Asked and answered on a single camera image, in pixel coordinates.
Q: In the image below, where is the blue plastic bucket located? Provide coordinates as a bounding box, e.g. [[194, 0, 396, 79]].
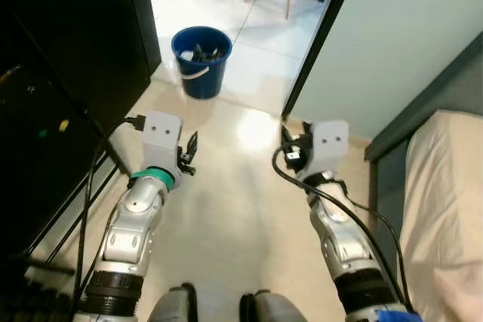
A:
[[171, 26, 234, 101]]

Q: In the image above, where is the black plastic trash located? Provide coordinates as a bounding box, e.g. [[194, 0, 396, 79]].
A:
[[189, 41, 229, 64]]

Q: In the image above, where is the grey right robot leg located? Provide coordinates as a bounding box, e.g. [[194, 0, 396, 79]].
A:
[[240, 290, 310, 322]]

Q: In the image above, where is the beige mattress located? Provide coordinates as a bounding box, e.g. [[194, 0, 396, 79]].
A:
[[398, 109, 483, 322]]

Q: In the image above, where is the tall black cabinet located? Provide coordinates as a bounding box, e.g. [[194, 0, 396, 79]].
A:
[[0, 0, 164, 187]]

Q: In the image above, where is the blue tape strip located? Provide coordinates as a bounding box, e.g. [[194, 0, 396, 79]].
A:
[[376, 308, 425, 322]]

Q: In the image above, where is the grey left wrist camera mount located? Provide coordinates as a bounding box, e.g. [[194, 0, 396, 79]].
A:
[[140, 109, 185, 173]]

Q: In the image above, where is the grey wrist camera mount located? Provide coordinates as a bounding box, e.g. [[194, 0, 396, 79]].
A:
[[140, 109, 185, 173], [305, 119, 351, 181]]

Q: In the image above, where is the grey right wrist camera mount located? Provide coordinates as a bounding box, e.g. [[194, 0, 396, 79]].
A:
[[305, 119, 351, 181]]

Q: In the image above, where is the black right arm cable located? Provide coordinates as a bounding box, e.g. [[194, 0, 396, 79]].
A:
[[272, 145, 408, 315]]

